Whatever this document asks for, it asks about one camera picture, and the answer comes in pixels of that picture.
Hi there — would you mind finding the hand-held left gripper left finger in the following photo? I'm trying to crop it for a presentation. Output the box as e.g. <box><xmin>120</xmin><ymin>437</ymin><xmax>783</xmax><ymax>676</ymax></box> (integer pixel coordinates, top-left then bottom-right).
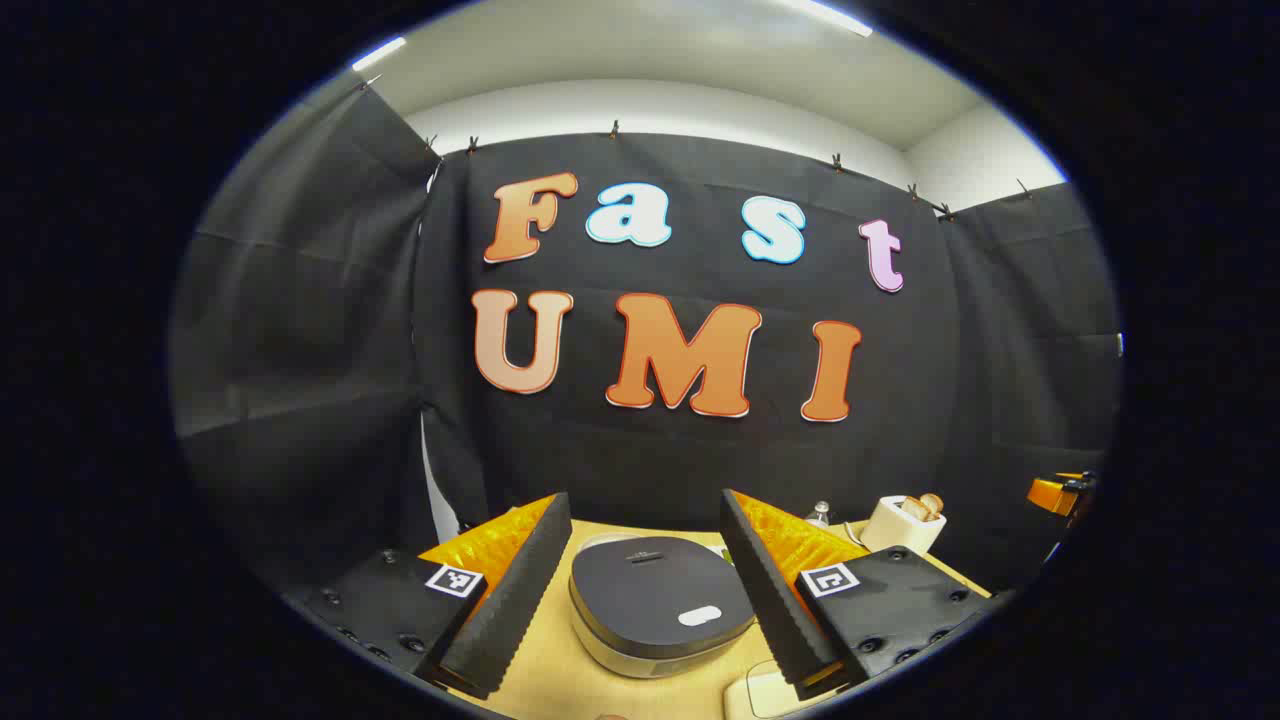
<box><xmin>285</xmin><ymin>492</ymin><xmax>573</xmax><ymax>701</ymax></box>

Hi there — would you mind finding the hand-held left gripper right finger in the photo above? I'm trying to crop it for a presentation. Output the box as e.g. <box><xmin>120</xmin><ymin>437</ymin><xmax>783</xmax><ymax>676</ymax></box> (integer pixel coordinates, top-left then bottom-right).
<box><xmin>720</xmin><ymin>488</ymin><xmax>991</xmax><ymax>701</ymax></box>

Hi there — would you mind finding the dark grey rice cooker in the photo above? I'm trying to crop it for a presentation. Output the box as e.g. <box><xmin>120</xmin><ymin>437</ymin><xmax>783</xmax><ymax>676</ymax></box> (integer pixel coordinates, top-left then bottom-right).
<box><xmin>568</xmin><ymin>533</ymin><xmax>758</xmax><ymax>681</ymax></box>

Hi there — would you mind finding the white toaster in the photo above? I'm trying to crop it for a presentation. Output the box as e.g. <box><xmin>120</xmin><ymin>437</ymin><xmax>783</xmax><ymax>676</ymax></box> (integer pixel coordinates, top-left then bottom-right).
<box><xmin>860</xmin><ymin>495</ymin><xmax>947</xmax><ymax>555</ymax></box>

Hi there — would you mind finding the black backdrop cloth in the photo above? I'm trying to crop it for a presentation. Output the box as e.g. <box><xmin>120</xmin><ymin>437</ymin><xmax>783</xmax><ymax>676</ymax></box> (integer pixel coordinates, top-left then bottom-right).
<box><xmin>170</xmin><ymin>75</ymin><xmax>1121</xmax><ymax>601</ymax></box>

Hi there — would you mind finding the row of backdrop clips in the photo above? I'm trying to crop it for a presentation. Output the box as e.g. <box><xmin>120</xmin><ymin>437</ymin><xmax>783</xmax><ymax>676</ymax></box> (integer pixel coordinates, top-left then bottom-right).
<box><xmin>360</xmin><ymin>75</ymin><xmax>1033</xmax><ymax>219</ymax></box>

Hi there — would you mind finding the ceiling light panel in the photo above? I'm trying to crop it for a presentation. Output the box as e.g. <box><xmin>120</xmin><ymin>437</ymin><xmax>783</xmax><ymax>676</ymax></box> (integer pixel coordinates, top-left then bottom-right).
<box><xmin>788</xmin><ymin>0</ymin><xmax>874</xmax><ymax>39</ymax></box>
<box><xmin>351</xmin><ymin>36</ymin><xmax>409</xmax><ymax>72</ymax></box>

